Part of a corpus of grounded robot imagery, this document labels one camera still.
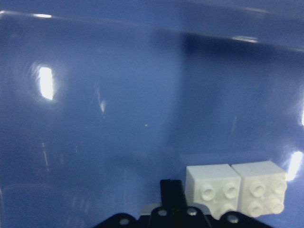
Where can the white block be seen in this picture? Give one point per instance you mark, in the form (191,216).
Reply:
(262,188)
(214,186)

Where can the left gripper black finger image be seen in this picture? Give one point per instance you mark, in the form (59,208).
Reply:
(173,199)

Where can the blue plastic tray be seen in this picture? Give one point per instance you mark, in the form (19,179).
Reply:
(101,99)

